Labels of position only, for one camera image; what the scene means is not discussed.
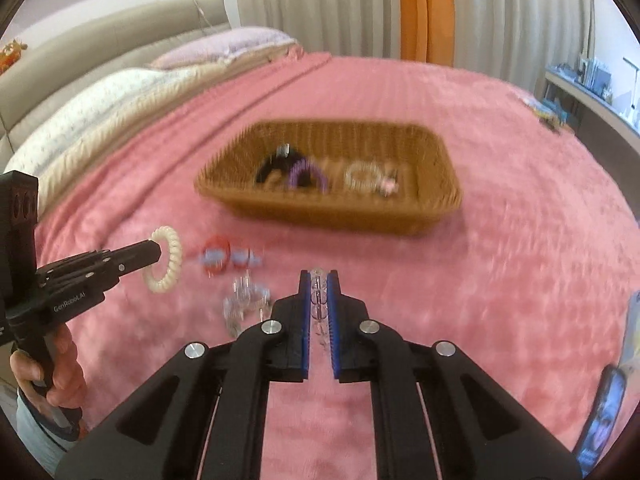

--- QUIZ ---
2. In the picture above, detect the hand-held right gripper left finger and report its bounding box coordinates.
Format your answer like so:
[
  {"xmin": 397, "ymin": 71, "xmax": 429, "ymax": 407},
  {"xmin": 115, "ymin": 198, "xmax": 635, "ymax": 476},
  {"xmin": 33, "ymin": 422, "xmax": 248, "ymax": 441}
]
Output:
[{"xmin": 54, "ymin": 269, "xmax": 311, "ymax": 480}]

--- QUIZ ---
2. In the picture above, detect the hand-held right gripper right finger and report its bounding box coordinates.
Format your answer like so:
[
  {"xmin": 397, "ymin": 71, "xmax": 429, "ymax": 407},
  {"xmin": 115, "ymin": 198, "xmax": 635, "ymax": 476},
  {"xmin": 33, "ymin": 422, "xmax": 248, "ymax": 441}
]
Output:
[{"xmin": 327, "ymin": 269, "xmax": 584, "ymax": 480}]

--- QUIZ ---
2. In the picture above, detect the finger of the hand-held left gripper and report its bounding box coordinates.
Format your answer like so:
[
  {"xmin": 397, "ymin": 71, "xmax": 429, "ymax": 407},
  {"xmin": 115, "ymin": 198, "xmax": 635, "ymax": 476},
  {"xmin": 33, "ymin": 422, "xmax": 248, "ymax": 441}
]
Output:
[{"xmin": 34, "ymin": 239, "xmax": 164, "ymax": 307}]

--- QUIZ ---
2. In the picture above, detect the clear spiral hair tie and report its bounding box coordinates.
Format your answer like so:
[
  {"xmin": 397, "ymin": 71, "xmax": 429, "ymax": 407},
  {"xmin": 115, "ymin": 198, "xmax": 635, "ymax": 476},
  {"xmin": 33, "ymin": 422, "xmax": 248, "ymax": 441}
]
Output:
[{"xmin": 309, "ymin": 268, "xmax": 334, "ymax": 357}]

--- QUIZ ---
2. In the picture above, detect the cream spiral hair tie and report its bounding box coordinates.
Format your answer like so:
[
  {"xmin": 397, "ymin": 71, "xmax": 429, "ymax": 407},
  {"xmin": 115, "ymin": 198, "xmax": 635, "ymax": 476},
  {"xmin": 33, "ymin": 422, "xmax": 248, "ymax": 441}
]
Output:
[{"xmin": 142, "ymin": 226, "xmax": 184, "ymax": 295}]

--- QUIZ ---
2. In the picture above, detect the brown wicker basket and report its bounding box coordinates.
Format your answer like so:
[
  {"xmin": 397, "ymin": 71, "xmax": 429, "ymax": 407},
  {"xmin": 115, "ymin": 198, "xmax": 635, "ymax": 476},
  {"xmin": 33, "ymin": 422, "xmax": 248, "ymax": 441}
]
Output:
[{"xmin": 194, "ymin": 119, "xmax": 464, "ymax": 237}]

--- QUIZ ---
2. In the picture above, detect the person's left forearm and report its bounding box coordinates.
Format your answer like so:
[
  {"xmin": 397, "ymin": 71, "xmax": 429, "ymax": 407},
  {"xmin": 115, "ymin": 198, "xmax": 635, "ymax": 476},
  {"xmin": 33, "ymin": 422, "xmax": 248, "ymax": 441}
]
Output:
[{"xmin": 15, "ymin": 391, "xmax": 68, "ymax": 477}]

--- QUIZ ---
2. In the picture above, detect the person's left hand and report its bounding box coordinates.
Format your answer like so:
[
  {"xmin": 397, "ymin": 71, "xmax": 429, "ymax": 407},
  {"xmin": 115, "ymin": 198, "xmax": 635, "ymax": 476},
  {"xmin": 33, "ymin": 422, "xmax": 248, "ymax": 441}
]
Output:
[{"xmin": 9, "ymin": 319, "xmax": 89, "ymax": 422}]

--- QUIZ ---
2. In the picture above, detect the clear hair claw clip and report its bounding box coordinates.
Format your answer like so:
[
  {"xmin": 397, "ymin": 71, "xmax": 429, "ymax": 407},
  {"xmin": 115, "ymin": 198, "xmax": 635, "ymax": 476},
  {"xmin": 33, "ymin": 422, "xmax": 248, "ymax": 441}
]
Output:
[{"xmin": 222, "ymin": 272, "xmax": 274, "ymax": 339}]

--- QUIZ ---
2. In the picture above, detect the small pink hair accessory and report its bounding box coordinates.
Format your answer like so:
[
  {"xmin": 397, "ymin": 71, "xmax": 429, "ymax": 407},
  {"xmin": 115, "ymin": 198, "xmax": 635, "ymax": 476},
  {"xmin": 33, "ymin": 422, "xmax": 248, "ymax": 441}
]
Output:
[{"xmin": 377, "ymin": 170, "xmax": 401, "ymax": 196}]

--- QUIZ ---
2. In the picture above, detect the floral cream pillow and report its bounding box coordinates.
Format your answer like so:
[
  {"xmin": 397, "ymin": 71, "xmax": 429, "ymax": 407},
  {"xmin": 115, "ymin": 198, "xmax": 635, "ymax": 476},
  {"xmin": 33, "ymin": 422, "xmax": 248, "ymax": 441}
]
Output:
[{"xmin": 2, "ymin": 65, "xmax": 222, "ymax": 222}]

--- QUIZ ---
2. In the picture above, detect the pink fleece blanket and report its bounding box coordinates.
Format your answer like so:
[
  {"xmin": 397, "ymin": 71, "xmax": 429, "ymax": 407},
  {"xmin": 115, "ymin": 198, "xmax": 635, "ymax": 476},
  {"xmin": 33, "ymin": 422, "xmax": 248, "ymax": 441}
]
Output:
[{"xmin": 34, "ymin": 52, "xmax": 640, "ymax": 480}]

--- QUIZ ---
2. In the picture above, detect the orange plush toy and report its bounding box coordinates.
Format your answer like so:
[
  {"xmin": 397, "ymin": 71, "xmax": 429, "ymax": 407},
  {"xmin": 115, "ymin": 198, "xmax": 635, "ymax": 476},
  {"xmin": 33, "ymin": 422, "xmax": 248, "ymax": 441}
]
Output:
[{"xmin": 0, "ymin": 39, "xmax": 29, "ymax": 77}]

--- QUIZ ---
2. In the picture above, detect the beige padded headboard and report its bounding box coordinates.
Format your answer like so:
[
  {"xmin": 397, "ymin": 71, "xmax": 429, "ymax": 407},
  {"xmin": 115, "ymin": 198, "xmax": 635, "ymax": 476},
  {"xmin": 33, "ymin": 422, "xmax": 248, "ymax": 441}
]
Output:
[{"xmin": 0, "ymin": 0, "xmax": 231, "ymax": 162}]

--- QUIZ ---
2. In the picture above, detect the lavender pillow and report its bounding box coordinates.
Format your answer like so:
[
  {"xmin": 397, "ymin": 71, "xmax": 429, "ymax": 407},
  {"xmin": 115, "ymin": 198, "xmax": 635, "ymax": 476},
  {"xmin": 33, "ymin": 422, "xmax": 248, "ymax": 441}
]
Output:
[{"xmin": 149, "ymin": 27, "xmax": 302, "ymax": 71}]

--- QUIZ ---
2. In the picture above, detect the smartphone with lit screen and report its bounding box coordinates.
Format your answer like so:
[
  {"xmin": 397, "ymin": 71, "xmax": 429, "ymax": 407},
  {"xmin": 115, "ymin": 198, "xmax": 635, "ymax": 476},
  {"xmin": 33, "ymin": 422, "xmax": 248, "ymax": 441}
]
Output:
[{"xmin": 572, "ymin": 364, "xmax": 629, "ymax": 472}]

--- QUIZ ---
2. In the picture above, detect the small blue packet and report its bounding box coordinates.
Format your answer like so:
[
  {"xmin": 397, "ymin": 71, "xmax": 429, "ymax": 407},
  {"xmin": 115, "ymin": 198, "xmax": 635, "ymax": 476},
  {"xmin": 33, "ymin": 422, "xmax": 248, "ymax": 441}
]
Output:
[{"xmin": 520, "ymin": 92, "xmax": 569, "ymax": 134}]

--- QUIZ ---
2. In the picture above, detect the grey curtain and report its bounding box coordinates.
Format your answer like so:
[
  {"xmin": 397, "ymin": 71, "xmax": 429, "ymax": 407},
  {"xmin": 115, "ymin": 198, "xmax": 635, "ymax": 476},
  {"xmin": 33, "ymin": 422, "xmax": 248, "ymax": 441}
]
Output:
[{"xmin": 232, "ymin": 0, "xmax": 597, "ymax": 87}]

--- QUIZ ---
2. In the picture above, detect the orange curtain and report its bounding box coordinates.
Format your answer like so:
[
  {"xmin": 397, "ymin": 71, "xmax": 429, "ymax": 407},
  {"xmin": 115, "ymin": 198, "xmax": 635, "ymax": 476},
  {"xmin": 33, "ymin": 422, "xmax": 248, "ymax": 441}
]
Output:
[{"xmin": 398, "ymin": 0, "xmax": 455, "ymax": 66}]

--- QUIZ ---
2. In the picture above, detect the row of books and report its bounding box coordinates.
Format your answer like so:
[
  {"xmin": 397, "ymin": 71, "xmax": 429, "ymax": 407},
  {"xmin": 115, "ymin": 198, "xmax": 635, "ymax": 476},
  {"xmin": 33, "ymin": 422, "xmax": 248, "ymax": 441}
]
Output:
[{"xmin": 577, "ymin": 54, "xmax": 614, "ymax": 97}]

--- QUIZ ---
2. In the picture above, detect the clear bead bracelet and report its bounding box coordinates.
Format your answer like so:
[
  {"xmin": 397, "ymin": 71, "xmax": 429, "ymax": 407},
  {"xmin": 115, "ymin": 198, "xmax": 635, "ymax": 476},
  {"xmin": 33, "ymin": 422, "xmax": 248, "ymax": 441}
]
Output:
[{"xmin": 343, "ymin": 161, "xmax": 384, "ymax": 195}]

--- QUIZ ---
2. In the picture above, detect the purple spiral hair tie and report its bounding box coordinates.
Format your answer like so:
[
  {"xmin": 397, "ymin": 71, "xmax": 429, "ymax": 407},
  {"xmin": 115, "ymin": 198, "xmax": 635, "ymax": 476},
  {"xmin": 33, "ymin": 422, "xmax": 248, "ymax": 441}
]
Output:
[{"xmin": 285, "ymin": 157, "xmax": 331, "ymax": 194}]

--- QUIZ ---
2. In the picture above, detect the black hair tie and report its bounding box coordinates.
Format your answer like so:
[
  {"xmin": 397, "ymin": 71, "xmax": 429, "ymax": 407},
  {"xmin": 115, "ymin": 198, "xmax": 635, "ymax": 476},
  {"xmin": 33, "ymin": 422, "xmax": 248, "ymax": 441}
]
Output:
[{"xmin": 255, "ymin": 144, "xmax": 309, "ymax": 187}]

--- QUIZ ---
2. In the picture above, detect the grey wall shelf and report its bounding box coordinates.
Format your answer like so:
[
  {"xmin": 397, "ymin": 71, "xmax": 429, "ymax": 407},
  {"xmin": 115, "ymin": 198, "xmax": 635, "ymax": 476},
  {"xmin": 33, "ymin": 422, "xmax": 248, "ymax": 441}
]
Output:
[{"xmin": 542, "ymin": 67, "xmax": 640, "ymax": 162}]

